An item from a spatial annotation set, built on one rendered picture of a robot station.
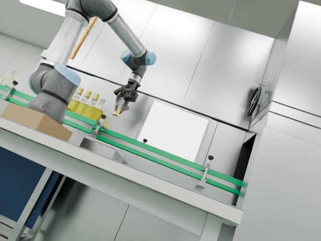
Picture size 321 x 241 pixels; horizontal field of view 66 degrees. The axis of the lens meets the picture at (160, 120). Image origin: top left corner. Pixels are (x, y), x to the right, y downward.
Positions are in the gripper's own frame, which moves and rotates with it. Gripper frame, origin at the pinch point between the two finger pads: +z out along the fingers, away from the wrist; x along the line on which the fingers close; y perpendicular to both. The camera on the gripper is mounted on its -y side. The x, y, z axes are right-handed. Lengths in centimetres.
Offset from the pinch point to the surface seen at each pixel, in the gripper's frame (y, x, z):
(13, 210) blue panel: -20, -16, 71
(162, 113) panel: 9.4, 29.6, -15.6
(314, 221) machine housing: 105, 43, 21
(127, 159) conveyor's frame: 13.6, 11.1, 24.7
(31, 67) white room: -441, 120, -115
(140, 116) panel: -2.1, 22.9, -7.3
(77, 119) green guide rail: -13.4, -12.3, 14.8
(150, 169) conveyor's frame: 25.9, 17.9, 24.7
